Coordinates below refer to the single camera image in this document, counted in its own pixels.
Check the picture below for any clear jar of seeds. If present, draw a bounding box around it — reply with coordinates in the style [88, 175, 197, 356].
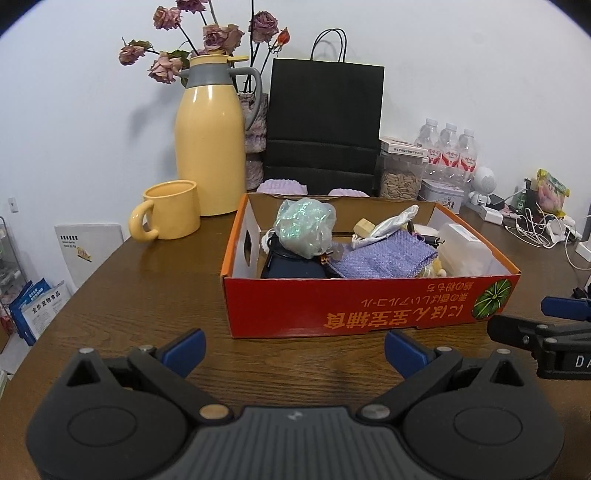
[379, 154, 428, 201]

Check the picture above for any blue pet food packet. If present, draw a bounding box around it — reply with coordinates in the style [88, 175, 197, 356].
[8, 277, 51, 315]
[21, 288, 70, 344]

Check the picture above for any white cable bundle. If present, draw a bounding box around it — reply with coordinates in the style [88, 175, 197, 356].
[503, 203, 591, 273]

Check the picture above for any dried rose bouquet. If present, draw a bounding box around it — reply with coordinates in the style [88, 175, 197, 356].
[117, 0, 291, 93]

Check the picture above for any yellow thermos jug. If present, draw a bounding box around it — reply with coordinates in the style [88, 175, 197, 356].
[174, 54, 264, 217]

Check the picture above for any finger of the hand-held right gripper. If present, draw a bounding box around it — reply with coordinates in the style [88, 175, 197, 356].
[540, 287, 591, 321]
[487, 314, 550, 356]

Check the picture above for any purple knitted vase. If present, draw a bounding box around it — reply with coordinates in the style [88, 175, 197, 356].
[240, 92, 269, 192]

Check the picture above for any green printed box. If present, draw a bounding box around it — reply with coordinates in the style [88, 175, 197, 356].
[512, 178, 539, 213]

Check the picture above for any purple woven pouch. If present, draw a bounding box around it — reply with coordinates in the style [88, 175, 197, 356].
[332, 230, 438, 280]

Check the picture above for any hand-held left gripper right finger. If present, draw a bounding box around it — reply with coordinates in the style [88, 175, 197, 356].
[357, 329, 525, 422]

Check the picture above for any translucent plastic container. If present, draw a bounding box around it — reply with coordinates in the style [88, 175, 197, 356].
[436, 222, 497, 278]

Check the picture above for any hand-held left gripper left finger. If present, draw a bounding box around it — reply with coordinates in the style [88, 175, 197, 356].
[67, 328, 234, 424]

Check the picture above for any yellow mug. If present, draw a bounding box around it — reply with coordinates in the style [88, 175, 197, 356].
[128, 180, 202, 243]

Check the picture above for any dark blue case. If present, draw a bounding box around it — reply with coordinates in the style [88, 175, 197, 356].
[260, 240, 333, 280]

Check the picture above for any colourful snack packet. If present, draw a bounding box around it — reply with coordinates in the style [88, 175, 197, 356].
[534, 168, 570, 217]

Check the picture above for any iridescent plastic bag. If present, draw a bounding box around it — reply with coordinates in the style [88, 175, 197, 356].
[273, 198, 338, 260]

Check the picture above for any red cardboard box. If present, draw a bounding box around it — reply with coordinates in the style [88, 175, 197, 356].
[221, 191, 522, 340]

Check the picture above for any printed tin box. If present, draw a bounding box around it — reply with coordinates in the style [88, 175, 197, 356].
[418, 178, 465, 215]

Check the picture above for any white robot toy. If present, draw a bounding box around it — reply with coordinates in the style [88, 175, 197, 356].
[468, 165, 496, 206]

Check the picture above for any black paper bag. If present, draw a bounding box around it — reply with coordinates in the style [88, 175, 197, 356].
[263, 28, 386, 197]

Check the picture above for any white flat pack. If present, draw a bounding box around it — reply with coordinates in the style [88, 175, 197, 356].
[379, 137, 430, 160]

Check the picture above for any white crumpled bag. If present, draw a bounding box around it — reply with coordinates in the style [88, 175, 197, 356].
[352, 204, 420, 250]

